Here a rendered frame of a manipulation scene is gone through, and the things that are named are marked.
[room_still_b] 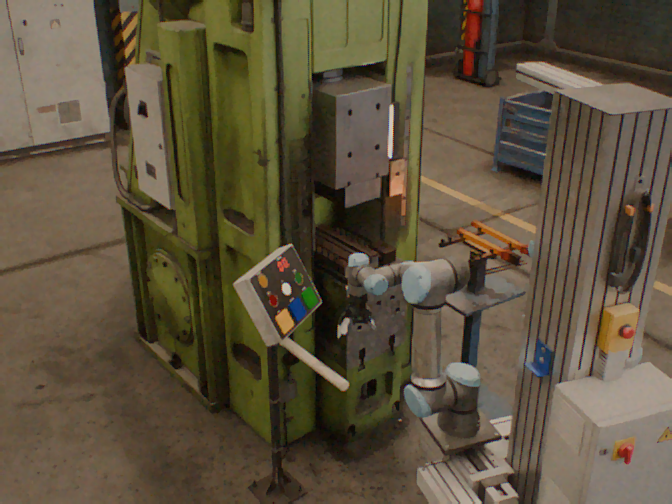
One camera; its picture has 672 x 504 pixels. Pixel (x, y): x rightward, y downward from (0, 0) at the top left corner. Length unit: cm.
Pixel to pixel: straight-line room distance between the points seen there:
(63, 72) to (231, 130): 492
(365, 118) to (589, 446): 163
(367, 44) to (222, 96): 66
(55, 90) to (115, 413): 460
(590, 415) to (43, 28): 678
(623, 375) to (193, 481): 214
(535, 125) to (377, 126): 397
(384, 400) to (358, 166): 130
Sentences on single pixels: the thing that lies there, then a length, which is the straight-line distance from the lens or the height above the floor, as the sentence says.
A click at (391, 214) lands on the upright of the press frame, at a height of 108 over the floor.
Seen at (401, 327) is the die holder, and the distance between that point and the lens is 375.
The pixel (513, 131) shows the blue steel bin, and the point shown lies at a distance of 728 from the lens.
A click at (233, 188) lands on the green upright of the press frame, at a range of 352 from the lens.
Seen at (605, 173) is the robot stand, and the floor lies 187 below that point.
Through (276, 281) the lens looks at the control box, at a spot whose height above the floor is 113.
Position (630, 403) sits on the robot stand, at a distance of 233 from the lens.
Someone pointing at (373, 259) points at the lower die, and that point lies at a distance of 351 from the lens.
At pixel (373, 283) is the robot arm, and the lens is 272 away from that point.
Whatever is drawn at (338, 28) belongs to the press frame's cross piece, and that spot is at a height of 199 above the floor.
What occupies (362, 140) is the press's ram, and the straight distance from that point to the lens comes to 324.
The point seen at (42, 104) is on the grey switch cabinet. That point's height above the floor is 50.
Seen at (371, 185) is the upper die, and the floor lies 134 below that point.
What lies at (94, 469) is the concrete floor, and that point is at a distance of 397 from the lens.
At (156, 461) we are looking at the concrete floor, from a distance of 394.
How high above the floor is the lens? 256
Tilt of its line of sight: 27 degrees down
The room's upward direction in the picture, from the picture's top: straight up
